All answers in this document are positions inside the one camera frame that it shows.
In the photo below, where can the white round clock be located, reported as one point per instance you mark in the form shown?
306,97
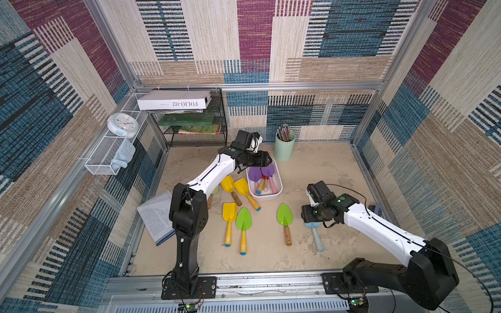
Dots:
123,125

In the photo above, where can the purple trowel pink handle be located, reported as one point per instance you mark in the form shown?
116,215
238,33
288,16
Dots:
269,171
255,175

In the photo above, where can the green book on shelf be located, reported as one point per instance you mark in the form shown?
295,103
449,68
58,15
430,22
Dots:
187,119

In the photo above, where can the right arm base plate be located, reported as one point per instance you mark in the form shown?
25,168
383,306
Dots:
334,283

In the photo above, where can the yellow scoop brown wooden handle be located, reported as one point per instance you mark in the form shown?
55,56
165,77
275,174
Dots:
228,185

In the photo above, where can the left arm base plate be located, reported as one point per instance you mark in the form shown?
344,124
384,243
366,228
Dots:
202,287

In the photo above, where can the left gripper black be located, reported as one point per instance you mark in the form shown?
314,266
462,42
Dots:
261,159

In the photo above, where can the colourful book on shelf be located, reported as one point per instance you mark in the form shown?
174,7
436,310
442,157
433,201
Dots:
200,130

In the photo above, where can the white plastic storage box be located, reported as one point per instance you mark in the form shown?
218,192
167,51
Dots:
269,186

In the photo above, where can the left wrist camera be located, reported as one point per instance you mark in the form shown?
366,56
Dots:
255,142

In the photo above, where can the white folio box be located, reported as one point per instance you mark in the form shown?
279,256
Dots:
175,100

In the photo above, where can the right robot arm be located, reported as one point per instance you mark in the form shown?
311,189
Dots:
425,271

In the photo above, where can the light blue cloth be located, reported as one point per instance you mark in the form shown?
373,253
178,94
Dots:
123,155

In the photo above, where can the open white book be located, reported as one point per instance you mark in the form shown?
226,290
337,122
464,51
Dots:
155,215

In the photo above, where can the grey hole punch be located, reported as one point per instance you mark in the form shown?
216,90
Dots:
377,209

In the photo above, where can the white wire basket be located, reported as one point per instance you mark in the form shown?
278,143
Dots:
99,160

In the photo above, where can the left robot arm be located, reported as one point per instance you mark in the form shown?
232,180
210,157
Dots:
189,211

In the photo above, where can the green trowel yellow handle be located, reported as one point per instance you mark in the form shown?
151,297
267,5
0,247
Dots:
243,222

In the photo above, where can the yellow scoop yellow handle lower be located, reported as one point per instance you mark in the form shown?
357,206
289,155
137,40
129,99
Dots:
229,215

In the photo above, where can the pale green trowel wooden handle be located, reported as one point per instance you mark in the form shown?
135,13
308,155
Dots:
210,199

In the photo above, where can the yellow scoop yellow handle upper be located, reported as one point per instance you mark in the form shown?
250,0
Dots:
242,187

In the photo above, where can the coloured pencils bundle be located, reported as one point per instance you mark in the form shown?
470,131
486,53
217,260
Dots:
284,133

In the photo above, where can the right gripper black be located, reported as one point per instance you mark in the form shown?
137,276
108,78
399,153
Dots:
309,214

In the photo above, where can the light blue trowel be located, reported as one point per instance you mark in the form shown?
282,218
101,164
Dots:
313,226

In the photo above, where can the mint green pencil cup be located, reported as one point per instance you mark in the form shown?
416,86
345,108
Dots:
283,149

